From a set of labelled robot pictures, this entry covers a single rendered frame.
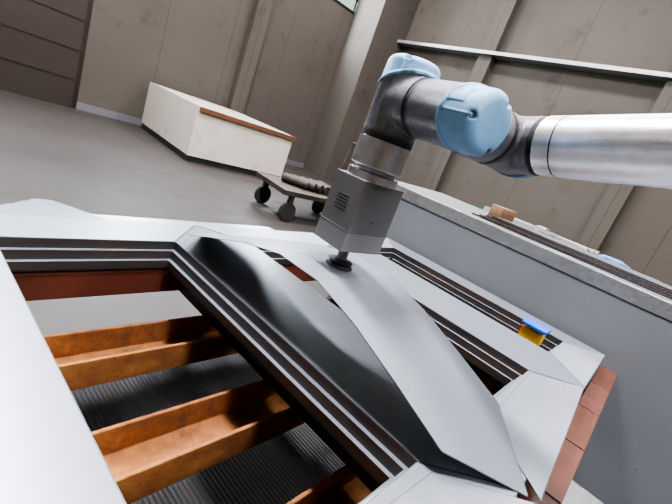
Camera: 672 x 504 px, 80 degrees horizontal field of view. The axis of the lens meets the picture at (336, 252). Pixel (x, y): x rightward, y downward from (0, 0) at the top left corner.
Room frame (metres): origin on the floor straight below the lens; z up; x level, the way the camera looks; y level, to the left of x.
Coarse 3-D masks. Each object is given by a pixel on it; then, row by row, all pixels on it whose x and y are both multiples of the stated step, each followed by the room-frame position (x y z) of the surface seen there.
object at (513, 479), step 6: (516, 462) 0.42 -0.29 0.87; (510, 468) 0.40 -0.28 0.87; (516, 468) 0.41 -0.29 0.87; (510, 474) 0.39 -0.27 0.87; (516, 474) 0.40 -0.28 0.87; (504, 480) 0.38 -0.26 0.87; (510, 480) 0.39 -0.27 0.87; (516, 480) 0.39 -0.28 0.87; (522, 480) 0.40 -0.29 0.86; (510, 486) 0.38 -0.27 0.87; (516, 486) 0.38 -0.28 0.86; (522, 486) 0.39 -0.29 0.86; (522, 492) 0.38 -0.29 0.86
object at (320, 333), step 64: (64, 256) 0.56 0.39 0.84; (128, 256) 0.63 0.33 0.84; (192, 256) 0.67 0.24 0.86; (256, 256) 0.78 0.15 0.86; (384, 256) 1.29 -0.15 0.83; (256, 320) 0.55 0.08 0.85; (320, 320) 0.61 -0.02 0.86; (448, 320) 0.83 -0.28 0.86; (512, 320) 1.07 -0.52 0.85; (320, 384) 0.46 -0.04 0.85; (384, 384) 0.49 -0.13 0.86; (512, 384) 0.64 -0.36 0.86; (384, 448) 0.39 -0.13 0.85
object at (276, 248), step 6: (258, 246) 0.58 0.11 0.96; (264, 246) 0.59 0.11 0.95; (270, 246) 0.60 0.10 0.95; (276, 246) 0.61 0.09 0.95; (282, 246) 0.62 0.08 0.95; (288, 246) 0.63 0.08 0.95; (294, 246) 0.65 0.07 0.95; (300, 246) 0.66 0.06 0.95; (306, 246) 0.67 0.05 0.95; (312, 246) 0.69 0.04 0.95; (318, 246) 0.70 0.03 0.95; (324, 246) 0.72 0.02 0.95; (276, 252) 0.55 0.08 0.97; (282, 252) 0.56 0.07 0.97; (288, 252) 0.57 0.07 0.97; (294, 252) 0.58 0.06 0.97; (300, 252) 0.59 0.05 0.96; (306, 252) 0.60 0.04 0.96; (312, 252) 0.61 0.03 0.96; (318, 252) 0.63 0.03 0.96; (324, 252) 0.64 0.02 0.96; (330, 252) 0.65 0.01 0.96; (336, 252) 0.67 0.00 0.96
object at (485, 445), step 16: (480, 416) 0.45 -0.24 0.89; (496, 416) 0.47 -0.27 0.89; (464, 432) 0.41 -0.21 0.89; (480, 432) 0.43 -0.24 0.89; (496, 432) 0.44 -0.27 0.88; (448, 448) 0.37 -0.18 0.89; (464, 448) 0.38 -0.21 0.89; (480, 448) 0.40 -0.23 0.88; (496, 448) 0.42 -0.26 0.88; (512, 448) 0.44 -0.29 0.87; (480, 464) 0.38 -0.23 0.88; (496, 464) 0.39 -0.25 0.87; (512, 464) 0.41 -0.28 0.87; (496, 480) 0.37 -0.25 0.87
